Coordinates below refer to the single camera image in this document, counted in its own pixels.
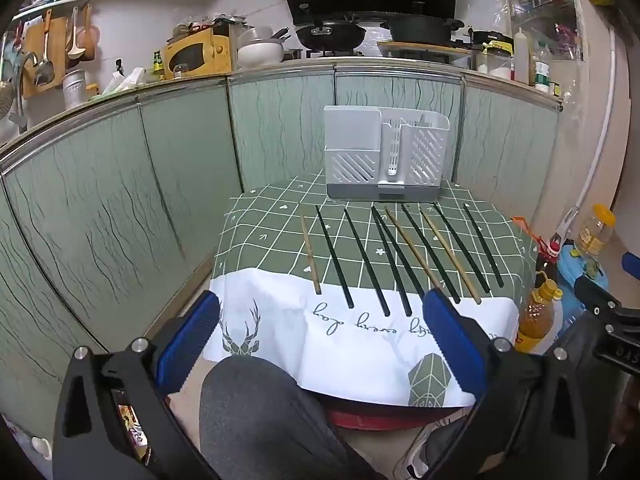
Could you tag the colourful packet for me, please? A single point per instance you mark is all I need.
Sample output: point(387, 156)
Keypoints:
point(131, 425)

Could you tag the person's leg in grey trousers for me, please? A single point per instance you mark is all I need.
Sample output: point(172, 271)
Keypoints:
point(260, 420)

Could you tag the wall shelf with packets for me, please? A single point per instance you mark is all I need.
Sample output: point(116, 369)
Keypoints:
point(550, 15)

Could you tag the small green glass bottle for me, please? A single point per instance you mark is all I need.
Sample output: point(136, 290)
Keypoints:
point(158, 65)

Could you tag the yellow bread box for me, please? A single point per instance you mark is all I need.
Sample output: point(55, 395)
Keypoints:
point(190, 57)

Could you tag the metal clamp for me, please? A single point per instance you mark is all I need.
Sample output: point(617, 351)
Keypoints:
point(562, 232)

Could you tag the person's light shoe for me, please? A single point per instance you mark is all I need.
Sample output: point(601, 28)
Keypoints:
point(420, 452)

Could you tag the white pipe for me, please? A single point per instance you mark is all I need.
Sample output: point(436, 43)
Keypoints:
point(602, 125)

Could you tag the metal wall rack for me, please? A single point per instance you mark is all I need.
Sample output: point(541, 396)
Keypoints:
point(55, 2)

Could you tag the green checked tablecloth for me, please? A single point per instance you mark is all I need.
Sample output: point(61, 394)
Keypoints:
point(350, 355)

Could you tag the white slotted utensil holder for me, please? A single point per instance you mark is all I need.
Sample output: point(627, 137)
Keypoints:
point(360, 160)

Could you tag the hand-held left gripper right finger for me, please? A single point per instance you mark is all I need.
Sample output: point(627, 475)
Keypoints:
point(452, 340)

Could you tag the white metal canister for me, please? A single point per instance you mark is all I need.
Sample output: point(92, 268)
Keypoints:
point(75, 90)

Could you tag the red round table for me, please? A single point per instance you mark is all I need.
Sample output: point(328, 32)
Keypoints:
point(380, 417)

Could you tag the yellow cooking oil bottle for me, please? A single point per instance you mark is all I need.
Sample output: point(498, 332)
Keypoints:
point(535, 325)

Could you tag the clear jar with yellow lid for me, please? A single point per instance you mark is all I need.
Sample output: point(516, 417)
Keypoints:
point(595, 235)

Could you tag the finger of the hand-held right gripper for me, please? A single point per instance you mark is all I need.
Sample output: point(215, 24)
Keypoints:
point(595, 300)
point(632, 262)

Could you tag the wooden board on counter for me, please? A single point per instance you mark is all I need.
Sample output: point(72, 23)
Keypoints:
point(425, 49)

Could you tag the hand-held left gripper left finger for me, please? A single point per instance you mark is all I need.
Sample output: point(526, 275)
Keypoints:
point(192, 330)

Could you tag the white plastic bag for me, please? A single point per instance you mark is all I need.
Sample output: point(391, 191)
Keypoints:
point(125, 82)

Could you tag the dark bottle with red cap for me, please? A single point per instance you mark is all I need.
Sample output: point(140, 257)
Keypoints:
point(550, 251)

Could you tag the white squeeze bottle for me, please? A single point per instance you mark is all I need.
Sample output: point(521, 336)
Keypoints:
point(522, 60)

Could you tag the green label bottle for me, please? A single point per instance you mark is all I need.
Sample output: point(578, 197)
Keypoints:
point(542, 77)

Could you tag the blue plastic box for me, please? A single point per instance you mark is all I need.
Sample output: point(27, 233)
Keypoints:
point(567, 265)

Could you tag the hanging wooden cutting board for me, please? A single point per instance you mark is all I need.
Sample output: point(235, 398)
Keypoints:
point(60, 45)

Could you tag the clear plastic water bottle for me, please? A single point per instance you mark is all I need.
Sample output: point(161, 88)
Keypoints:
point(570, 320)

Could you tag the black cooking pot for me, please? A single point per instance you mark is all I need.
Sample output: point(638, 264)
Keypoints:
point(420, 30)

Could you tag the white ceramic pot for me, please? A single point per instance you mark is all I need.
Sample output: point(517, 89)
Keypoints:
point(257, 55)

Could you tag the black wok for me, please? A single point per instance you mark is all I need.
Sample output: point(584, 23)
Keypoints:
point(330, 35)

